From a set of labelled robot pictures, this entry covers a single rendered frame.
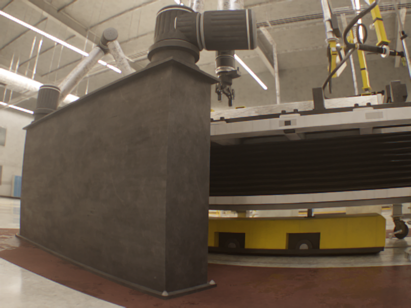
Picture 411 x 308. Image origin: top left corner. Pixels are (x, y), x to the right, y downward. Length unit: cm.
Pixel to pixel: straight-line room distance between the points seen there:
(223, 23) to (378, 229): 154
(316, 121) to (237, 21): 69
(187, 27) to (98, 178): 80
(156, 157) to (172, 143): 8
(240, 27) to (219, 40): 11
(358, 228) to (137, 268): 141
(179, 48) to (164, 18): 20
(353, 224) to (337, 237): 14
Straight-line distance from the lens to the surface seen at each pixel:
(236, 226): 230
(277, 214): 668
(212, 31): 141
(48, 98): 264
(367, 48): 225
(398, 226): 307
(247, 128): 183
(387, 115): 173
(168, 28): 145
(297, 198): 187
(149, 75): 135
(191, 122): 128
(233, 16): 143
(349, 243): 214
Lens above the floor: 35
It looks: 11 degrees up
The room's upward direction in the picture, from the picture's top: 1 degrees clockwise
